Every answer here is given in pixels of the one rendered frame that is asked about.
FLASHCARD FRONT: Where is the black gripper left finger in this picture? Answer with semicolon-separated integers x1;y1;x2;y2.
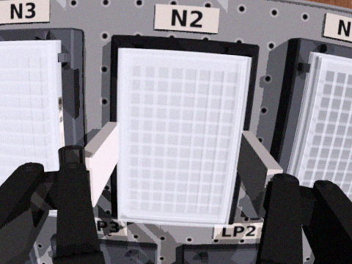
0;122;117;264

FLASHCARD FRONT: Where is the grey perforated base plate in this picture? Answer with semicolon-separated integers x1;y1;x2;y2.
0;0;352;264

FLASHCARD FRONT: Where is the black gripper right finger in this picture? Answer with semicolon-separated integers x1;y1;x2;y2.
237;131;352;264

